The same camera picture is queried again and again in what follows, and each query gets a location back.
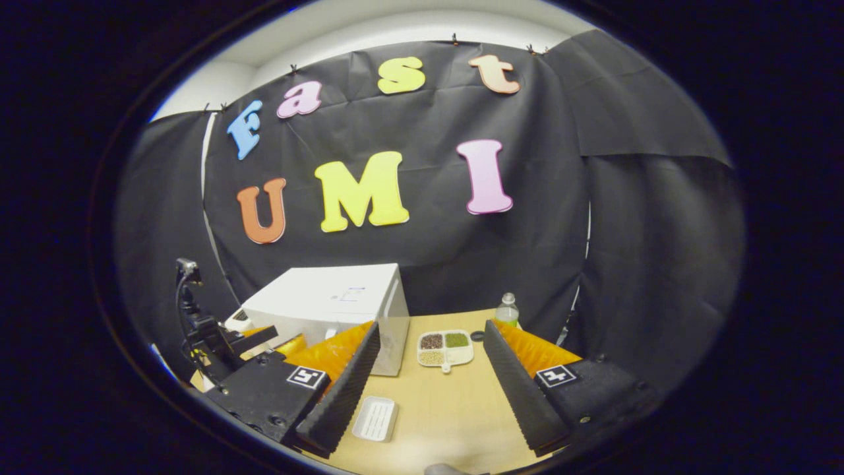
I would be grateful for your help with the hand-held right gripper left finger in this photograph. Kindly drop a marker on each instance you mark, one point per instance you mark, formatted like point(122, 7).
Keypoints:
point(346, 396)

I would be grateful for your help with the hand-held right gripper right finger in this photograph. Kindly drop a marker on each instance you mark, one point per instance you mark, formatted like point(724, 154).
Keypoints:
point(521, 396)

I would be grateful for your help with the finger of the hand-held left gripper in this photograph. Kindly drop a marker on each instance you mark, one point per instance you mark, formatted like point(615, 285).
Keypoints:
point(257, 338)

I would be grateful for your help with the white microwave oven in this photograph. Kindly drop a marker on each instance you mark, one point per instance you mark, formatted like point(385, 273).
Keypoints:
point(330, 297)

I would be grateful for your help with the white toaster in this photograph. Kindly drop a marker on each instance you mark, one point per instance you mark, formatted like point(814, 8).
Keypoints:
point(237, 322)

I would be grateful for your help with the white plastic tray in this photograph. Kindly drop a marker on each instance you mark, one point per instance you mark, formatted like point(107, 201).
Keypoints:
point(374, 419)

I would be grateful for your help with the white sectioned bean dish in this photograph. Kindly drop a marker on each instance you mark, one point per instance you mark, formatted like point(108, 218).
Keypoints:
point(455, 357)

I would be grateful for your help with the green label drink bottle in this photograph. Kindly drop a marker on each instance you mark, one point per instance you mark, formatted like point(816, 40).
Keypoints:
point(506, 313)

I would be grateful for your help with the black backdrop cloth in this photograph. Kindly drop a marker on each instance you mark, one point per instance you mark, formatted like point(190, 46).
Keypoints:
point(428, 264)

